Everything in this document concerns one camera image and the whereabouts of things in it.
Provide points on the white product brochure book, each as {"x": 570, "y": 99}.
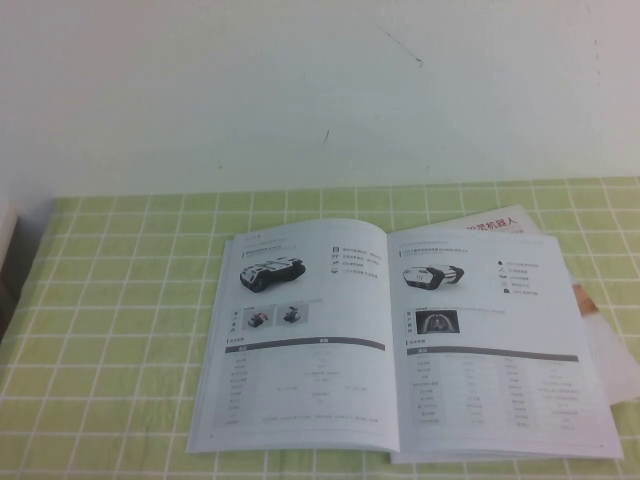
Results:
{"x": 400, "y": 350}

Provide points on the white leaflet with red print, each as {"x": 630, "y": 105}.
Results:
{"x": 480, "y": 216}

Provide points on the green checked tablecloth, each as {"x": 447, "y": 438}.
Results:
{"x": 100, "y": 325}

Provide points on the white box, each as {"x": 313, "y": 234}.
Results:
{"x": 5, "y": 225}

